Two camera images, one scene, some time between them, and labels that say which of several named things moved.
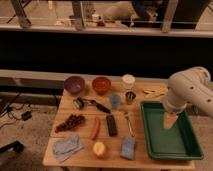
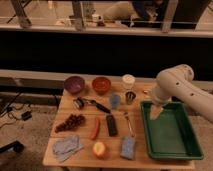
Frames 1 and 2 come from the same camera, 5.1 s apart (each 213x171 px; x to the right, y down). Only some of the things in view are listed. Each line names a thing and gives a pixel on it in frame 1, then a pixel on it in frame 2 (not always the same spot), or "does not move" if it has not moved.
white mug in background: [97, 18] does not move
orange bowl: [101, 84] does not move
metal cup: [130, 96] does not move
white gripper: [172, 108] -> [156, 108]
